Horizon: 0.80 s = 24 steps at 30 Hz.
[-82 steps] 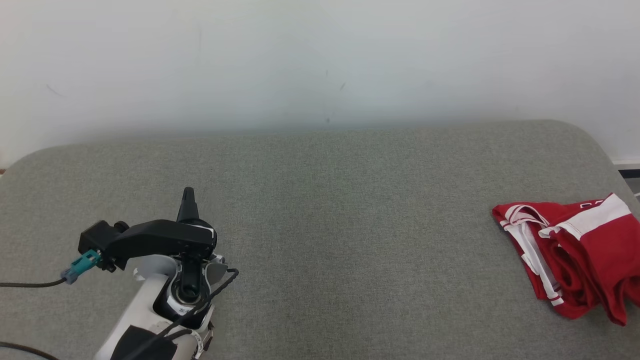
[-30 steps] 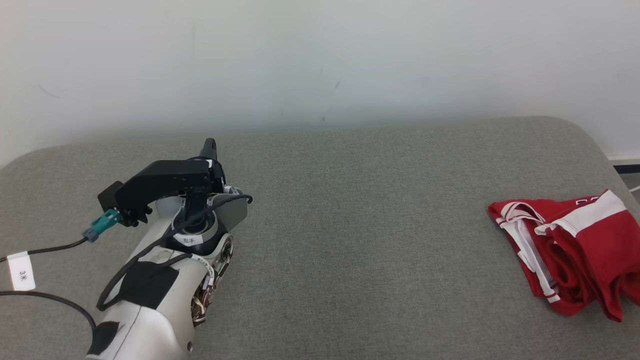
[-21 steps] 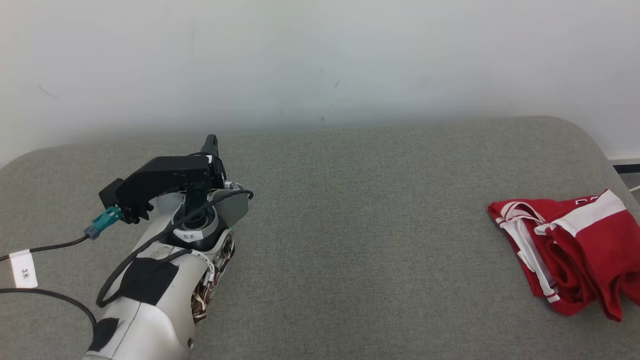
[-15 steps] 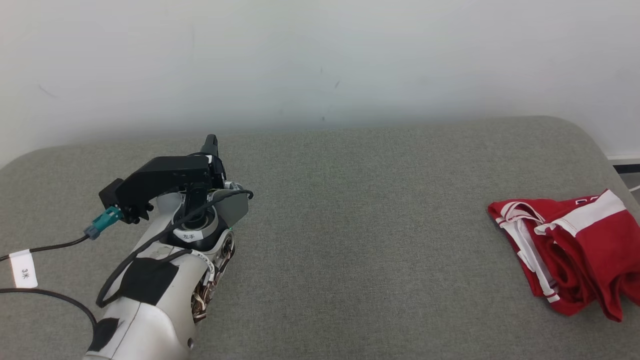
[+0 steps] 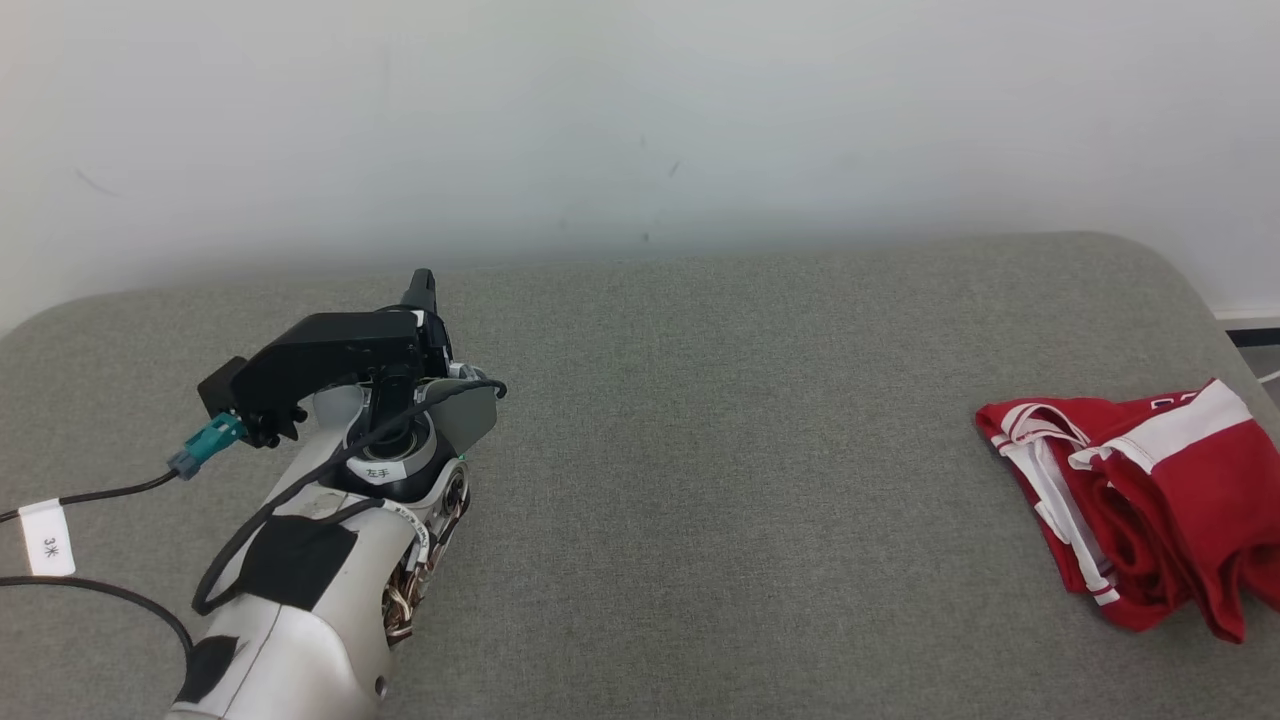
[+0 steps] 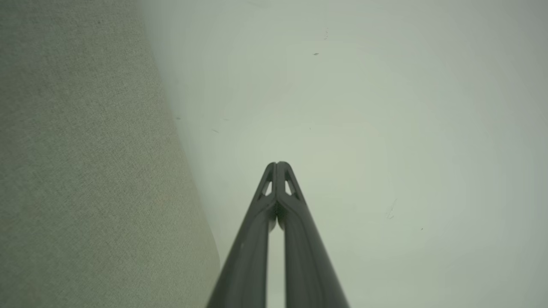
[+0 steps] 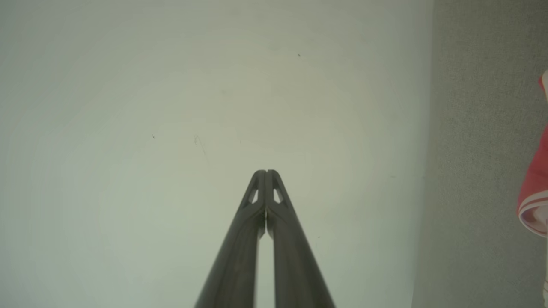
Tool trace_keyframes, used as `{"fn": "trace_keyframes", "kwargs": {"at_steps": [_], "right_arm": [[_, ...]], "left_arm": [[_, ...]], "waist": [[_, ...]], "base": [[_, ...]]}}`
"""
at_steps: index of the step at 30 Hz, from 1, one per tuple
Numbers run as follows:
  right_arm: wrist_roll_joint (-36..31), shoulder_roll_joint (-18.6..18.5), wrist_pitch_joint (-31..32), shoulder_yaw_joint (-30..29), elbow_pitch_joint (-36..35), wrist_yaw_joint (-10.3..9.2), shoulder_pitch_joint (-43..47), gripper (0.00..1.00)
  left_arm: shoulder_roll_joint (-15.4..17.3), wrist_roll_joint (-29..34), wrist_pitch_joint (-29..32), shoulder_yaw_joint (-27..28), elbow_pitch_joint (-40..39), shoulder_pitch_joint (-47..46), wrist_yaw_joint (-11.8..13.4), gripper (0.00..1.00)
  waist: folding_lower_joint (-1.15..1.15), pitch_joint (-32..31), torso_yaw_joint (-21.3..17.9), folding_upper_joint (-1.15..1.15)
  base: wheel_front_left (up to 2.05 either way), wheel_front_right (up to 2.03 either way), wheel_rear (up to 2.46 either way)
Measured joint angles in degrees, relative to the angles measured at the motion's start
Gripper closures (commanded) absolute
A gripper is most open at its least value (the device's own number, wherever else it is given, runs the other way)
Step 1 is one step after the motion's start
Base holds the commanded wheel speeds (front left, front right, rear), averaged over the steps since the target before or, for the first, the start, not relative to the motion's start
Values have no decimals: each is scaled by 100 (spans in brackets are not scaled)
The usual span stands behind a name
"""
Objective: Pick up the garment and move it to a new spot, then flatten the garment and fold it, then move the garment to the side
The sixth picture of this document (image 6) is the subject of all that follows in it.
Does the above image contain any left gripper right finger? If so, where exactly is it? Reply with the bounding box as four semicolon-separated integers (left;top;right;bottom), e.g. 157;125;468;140
276;162;349;308

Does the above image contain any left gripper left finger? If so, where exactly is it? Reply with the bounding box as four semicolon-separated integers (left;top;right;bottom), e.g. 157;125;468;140
207;162;279;308

